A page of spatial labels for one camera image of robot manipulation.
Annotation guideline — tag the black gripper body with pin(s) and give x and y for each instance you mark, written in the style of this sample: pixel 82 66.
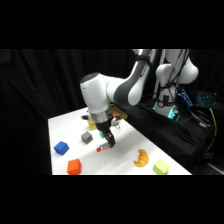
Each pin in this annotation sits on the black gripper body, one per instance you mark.
pixel 104 128

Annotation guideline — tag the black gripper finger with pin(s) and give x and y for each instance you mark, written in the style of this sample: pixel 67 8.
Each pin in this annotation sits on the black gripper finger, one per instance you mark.
pixel 112 140
pixel 107 140

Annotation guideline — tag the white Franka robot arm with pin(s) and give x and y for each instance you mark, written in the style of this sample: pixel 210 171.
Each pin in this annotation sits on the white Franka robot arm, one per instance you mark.
pixel 126 88

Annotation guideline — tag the blue pen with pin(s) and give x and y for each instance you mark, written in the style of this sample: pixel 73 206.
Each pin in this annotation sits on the blue pen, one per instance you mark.
pixel 104 145

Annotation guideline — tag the small silver pot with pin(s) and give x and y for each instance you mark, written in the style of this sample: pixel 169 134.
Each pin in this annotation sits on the small silver pot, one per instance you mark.
pixel 115 123

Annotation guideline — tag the yellow cup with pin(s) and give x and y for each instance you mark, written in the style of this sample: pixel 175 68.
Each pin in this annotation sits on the yellow cup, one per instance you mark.
pixel 91 125

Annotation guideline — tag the grey cube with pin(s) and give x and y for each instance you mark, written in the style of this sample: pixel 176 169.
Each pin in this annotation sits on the grey cube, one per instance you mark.
pixel 86 137

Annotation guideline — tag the orange toy croissant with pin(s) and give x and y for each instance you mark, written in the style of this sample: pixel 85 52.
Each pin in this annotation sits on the orange toy croissant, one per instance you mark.
pixel 142 158

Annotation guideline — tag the orange cube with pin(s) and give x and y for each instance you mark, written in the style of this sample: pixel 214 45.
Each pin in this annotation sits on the orange cube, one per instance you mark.
pixel 74 166

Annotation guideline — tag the blue cube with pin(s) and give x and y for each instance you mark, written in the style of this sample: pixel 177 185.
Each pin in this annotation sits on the blue cube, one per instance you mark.
pixel 61 148

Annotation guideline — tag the light green cube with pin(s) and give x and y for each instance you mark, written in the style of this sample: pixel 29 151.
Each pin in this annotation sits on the light green cube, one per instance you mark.
pixel 161 166

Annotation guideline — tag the black draped robot stand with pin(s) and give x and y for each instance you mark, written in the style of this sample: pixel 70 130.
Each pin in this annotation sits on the black draped robot stand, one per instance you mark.
pixel 173 136

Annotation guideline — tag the black curtain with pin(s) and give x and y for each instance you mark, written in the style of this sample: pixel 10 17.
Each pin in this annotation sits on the black curtain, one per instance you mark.
pixel 36 83

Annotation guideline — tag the blue lit keyboard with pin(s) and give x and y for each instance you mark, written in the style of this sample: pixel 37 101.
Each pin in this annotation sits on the blue lit keyboard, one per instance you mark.
pixel 206 99

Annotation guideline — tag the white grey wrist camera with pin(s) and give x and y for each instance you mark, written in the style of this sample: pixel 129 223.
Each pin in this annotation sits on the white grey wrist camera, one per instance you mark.
pixel 85 117

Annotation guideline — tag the yellow wrist mount block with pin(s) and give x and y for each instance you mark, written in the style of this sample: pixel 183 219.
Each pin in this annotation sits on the yellow wrist mount block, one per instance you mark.
pixel 119 112

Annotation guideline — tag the green lit base plate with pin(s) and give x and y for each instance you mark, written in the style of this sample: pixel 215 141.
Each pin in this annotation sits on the green lit base plate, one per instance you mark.
pixel 170 112

